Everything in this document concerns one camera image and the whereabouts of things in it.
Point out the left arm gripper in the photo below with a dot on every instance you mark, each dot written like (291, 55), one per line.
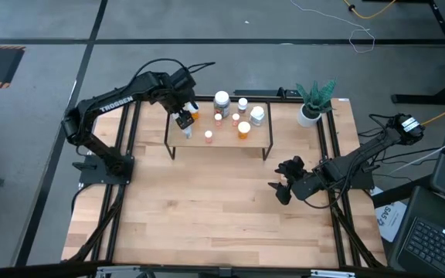
(180, 101)

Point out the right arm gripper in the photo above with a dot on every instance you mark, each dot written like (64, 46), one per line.
(307, 185)

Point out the small clear plastic vial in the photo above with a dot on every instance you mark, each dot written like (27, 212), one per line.
(187, 134)

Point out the pink vial white cap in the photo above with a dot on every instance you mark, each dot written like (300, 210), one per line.
(236, 119)
(208, 136)

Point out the tiny white bottle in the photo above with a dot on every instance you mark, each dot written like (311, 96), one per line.
(218, 119)

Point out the small white pill bottle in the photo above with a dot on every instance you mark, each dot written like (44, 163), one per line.
(242, 104)

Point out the medium white pill bottle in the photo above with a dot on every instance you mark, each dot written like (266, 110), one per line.
(257, 115)

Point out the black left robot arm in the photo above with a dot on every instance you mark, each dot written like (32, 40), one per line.
(114, 104)

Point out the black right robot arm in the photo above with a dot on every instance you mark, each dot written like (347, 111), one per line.
(361, 154)

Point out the light wooden shelf black legs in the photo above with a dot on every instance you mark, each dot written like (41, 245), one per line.
(226, 135)

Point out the green plant white pot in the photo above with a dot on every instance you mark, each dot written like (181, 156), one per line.
(308, 116)

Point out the white printed paper sheet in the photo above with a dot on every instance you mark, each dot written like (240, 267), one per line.
(390, 220)

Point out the laptop keyboard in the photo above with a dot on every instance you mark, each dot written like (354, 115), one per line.
(431, 247)

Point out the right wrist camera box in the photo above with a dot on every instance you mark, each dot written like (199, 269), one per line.
(295, 164)

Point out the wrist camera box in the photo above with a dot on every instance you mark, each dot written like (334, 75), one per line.
(184, 79)
(295, 164)

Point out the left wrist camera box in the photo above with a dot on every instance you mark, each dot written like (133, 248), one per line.
(184, 79)

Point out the black aluminium table frame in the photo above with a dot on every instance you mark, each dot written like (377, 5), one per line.
(136, 131)

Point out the black desk leg frame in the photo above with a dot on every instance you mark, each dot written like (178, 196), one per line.
(419, 99)

